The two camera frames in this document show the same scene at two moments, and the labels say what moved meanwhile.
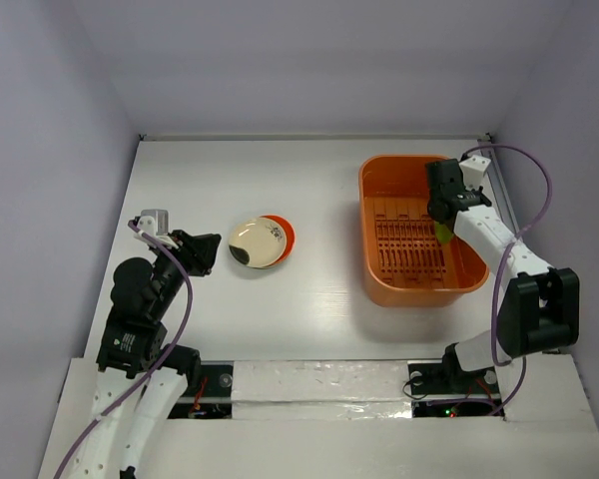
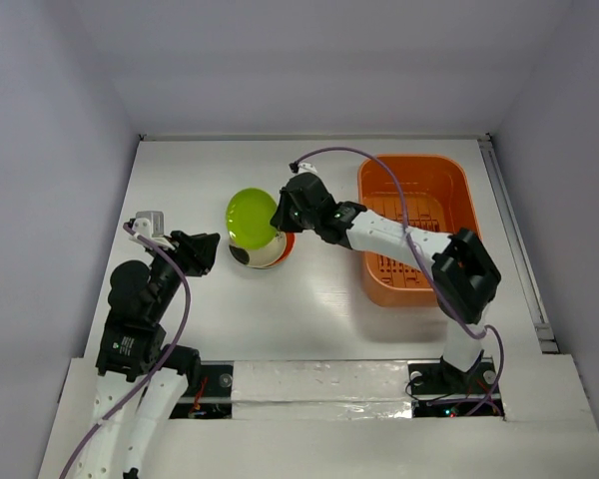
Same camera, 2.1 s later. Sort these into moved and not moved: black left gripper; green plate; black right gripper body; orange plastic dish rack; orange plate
Moved: green plate; black right gripper body
Not moved: orange plastic dish rack; black left gripper; orange plate
